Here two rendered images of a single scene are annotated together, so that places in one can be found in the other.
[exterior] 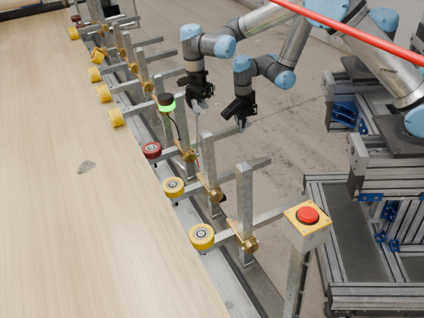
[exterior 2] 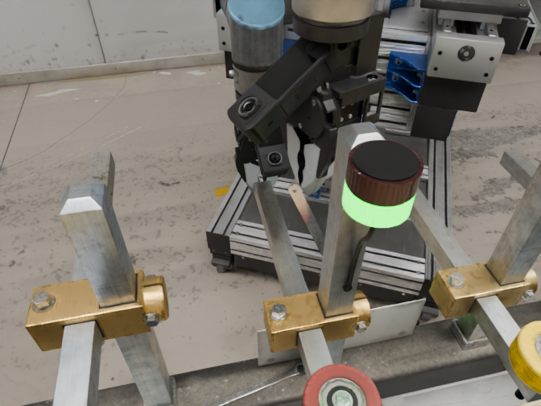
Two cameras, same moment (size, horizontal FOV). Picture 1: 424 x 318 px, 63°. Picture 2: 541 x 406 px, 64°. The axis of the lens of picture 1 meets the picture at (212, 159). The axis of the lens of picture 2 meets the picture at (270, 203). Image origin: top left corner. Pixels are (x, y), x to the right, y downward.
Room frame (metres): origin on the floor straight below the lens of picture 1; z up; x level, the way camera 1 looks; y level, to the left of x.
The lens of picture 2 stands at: (1.18, 0.44, 1.35)
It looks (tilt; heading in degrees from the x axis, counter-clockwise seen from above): 42 degrees down; 280
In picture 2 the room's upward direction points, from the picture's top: straight up
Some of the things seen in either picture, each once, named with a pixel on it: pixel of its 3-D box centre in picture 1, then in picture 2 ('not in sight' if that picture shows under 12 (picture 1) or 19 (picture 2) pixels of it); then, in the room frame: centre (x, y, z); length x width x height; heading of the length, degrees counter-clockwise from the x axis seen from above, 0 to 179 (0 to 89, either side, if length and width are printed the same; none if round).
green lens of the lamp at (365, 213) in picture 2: (166, 105); (377, 194); (1.13, 0.15, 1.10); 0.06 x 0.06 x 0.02
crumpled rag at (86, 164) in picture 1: (84, 164); not in sight; (1.06, 0.50, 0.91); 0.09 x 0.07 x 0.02; 139
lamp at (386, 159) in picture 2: (170, 120); (365, 246); (1.13, 0.15, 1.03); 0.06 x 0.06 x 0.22; 22
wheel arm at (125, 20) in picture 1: (106, 24); not in sight; (2.59, 0.66, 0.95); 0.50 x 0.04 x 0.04; 112
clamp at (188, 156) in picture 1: (183, 150); (316, 319); (1.17, 0.12, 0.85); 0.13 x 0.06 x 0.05; 22
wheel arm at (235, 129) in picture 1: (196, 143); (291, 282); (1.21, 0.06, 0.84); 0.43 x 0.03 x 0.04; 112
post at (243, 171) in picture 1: (245, 221); not in sight; (0.69, -0.08, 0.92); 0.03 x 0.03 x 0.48; 22
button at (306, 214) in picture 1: (307, 215); not in sight; (0.45, -0.18, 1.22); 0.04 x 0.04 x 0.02
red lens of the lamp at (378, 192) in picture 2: (165, 99); (382, 171); (1.13, 0.15, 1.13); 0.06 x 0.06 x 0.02
